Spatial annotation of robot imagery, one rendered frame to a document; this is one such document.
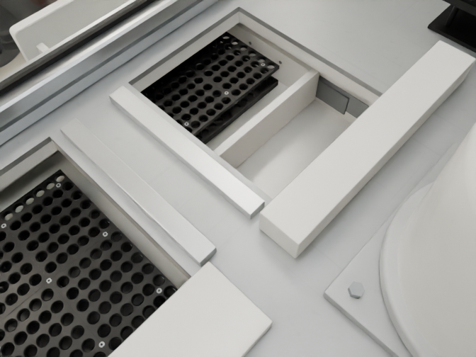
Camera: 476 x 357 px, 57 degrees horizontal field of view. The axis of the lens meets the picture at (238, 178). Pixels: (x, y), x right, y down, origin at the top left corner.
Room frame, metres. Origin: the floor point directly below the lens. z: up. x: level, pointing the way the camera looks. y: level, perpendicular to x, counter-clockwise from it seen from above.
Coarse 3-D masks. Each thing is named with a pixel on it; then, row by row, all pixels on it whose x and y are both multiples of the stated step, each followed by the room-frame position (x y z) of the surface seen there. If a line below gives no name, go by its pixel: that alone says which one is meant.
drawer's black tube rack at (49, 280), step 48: (0, 240) 0.22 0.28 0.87; (48, 240) 0.20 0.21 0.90; (96, 240) 0.20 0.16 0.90; (0, 288) 0.16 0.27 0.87; (48, 288) 0.15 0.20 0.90; (96, 288) 0.15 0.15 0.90; (144, 288) 0.15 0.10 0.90; (0, 336) 0.11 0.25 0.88; (48, 336) 0.11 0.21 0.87; (96, 336) 0.10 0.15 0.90
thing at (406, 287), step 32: (448, 160) 0.25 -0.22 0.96; (416, 192) 0.20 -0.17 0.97; (448, 192) 0.14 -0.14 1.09; (384, 224) 0.18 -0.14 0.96; (416, 224) 0.15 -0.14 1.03; (448, 224) 0.12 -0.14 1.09; (384, 256) 0.14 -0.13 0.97; (416, 256) 0.12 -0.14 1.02; (448, 256) 0.10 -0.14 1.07; (352, 288) 0.12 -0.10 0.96; (384, 288) 0.11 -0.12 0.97; (416, 288) 0.10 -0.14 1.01; (448, 288) 0.09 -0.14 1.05; (352, 320) 0.09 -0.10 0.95; (384, 320) 0.09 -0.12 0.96; (416, 320) 0.08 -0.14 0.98; (448, 320) 0.07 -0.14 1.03; (416, 352) 0.06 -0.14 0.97; (448, 352) 0.06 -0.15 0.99
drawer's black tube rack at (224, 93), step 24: (216, 48) 0.50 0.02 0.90; (240, 48) 0.50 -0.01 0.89; (168, 72) 0.45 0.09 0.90; (192, 72) 0.45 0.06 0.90; (216, 72) 0.45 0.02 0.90; (240, 72) 0.45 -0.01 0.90; (264, 72) 0.46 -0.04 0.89; (168, 96) 0.41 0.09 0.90; (192, 96) 0.41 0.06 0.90; (216, 96) 0.43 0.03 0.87; (240, 96) 0.40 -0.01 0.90; (192, 120) 0.37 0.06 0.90; (216, 120) 0.39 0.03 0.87
